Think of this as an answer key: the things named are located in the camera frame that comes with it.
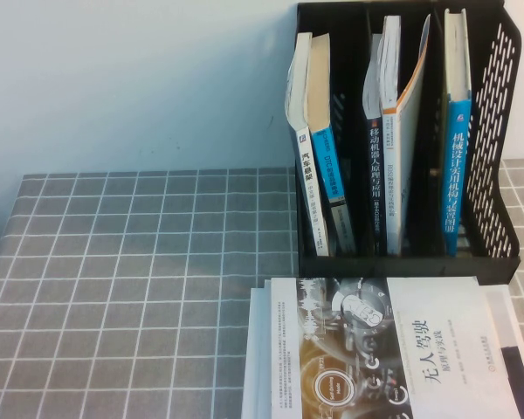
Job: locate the self-driving car cover book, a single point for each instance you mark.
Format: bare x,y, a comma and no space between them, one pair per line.
375,349

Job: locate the white spine paperback book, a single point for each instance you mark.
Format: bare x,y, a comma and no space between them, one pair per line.
308,183

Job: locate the blue spine DTC book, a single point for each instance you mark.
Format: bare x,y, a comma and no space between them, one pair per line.
327,166

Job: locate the black mesh book stand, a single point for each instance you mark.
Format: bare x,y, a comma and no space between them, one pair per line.
353,264

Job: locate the dark navy spine book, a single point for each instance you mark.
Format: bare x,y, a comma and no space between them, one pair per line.
375,174

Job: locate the white orange ROS book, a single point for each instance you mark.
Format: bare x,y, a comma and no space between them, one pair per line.
393,183

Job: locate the blue spine hardcover book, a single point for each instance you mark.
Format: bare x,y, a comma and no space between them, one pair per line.
456,174

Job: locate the white magazine under stack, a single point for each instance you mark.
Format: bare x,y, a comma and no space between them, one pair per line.
255,349

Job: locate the grey checked tablecloth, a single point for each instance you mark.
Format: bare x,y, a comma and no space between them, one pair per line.
113,262

